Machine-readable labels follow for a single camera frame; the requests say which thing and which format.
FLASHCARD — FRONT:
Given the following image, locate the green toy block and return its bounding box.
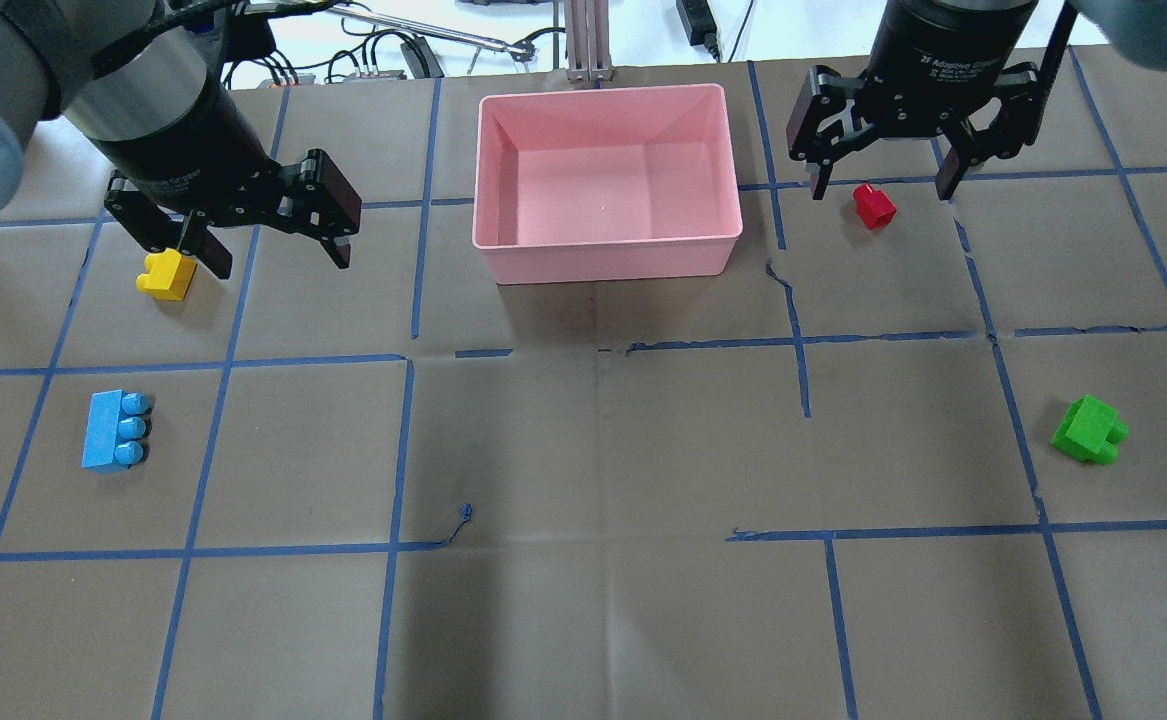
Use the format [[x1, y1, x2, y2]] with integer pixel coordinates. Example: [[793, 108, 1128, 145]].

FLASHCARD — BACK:
[[1050, 394, 1130, 464]]

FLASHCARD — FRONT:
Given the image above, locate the black power adapter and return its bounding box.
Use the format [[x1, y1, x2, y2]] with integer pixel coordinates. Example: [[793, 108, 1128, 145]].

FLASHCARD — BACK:
[[675, 0, 724, 61]]

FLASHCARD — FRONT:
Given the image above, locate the aluminium frame post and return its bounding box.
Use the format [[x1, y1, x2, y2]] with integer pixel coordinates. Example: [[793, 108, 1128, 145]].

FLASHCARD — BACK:
[[564, 0, 614, 88]]

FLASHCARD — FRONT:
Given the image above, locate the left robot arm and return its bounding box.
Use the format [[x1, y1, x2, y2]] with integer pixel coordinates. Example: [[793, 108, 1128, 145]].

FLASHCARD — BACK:
[[0, 1, 362, 279]]

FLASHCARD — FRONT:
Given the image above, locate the yellow toy block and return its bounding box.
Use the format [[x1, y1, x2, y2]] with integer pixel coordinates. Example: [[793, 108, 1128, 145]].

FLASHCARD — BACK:
[[135, 249, 196, 302]]

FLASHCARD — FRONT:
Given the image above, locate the blue toy block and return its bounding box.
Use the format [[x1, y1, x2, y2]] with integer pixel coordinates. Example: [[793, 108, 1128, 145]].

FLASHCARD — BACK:
[[81, 389, 153, 474]]

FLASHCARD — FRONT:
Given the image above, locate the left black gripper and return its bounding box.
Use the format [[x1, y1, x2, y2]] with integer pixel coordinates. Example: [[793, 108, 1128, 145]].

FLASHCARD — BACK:
[[65, 60, 362, 281]]

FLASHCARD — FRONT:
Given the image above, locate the pink plastic box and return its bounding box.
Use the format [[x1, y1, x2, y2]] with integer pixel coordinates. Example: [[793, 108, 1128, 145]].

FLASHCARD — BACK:
[[471, 83, 743, 286]]

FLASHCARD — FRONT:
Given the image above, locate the red toy block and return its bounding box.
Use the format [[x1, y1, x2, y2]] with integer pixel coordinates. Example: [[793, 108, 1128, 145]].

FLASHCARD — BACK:
[[852, 183, 897, 231]]

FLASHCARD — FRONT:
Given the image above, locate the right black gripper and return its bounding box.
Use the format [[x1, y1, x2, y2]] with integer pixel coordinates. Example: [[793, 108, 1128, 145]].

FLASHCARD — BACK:
[[787, 1, 1043, 201]]

